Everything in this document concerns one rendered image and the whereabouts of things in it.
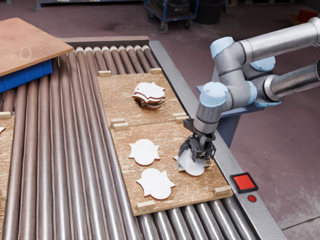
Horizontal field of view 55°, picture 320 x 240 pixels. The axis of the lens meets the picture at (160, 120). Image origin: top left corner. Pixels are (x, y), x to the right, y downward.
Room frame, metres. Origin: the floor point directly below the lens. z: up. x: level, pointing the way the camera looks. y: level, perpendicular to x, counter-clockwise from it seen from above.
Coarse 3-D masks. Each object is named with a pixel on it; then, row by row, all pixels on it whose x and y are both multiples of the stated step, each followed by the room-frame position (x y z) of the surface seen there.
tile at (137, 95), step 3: (135, 90) 1.15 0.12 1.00; (135, 93) 1.14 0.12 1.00; (135, 96) 1.11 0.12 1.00; (138, 96) 1.11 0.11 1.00; (141, 96) 1.11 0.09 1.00; (141, 99) 1.10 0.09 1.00; (144, 99) 1.09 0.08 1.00; (150, 99) 1.10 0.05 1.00; (153, 99) 1.10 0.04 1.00; (147, 102) 1.08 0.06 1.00; (153, 102) 1.09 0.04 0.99; (156, 102) 1.09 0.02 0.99
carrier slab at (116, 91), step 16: (112, 80) 1.32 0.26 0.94; (128, 80) 1.33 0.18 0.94; (144, 80) 1.35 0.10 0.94; (160, 80) 1.37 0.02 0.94; (112, 96) 1.18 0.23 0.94; (128, 96) 1.20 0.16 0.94; (112, 112) 1.06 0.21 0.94; (128, 112) 1.07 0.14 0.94; (144, 112) 1.09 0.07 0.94; (160, 112) 1.10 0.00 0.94; (176, 112) 1.12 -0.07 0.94; (112, 128) 0.96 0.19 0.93
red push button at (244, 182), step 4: (236, 176) 0.78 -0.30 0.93; (240, 176) 0.79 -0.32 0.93; (244, 176) 0.79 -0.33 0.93; (248, 176) 0.79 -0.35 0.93; (236, 180) 0.76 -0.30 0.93; (240, 180) 0.77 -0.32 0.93; (244, 180) 0.77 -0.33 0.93; (248, 180) 0.77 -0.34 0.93; (240, 184) 0.75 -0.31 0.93; (244, 184) 0.75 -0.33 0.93; (248, 184) 0.75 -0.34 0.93; (252, 184) 0.75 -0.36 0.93; (240, 188) 0.73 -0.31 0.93; (244, 188) 0.73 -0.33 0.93
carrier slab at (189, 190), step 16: (128, 128) 0.97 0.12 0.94; (144, 128) 0.98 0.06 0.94; (160, 128) 0.99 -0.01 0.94; (176, 128) 1.01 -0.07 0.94; (128, 144) 0.87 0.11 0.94; (160, 144) 0.90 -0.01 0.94; (176, 144) 0.91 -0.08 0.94; (128, 160) 0.79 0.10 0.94; (160, 160) 0.81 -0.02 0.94; (208, 160) 0.84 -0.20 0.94; (128, 176) 0.71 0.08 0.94; (176, 176) 0.74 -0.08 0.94; (208, 176) 0.76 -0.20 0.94; (128, 192) 0.65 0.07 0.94; (176, 192) 0.67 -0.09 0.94; (192, 192) 0.68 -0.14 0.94; (208, 192) 0.69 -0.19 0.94; (160, 208) 0.60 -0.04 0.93
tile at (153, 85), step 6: (138, 84) 1.18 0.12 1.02; (144, 84) 1.19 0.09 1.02; (150, 84) 1.20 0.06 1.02; (138, 90) 1.13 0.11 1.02; (144, 90) 1.14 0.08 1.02; (150, 90) 1.15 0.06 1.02; (156, 90) 1.15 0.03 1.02; (162, 90) 1.17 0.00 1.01; (144, 96) 1.11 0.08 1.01; (150, 96) 1.10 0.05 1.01; (156, 96) 1.11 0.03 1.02; (162, 96) 1.11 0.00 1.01
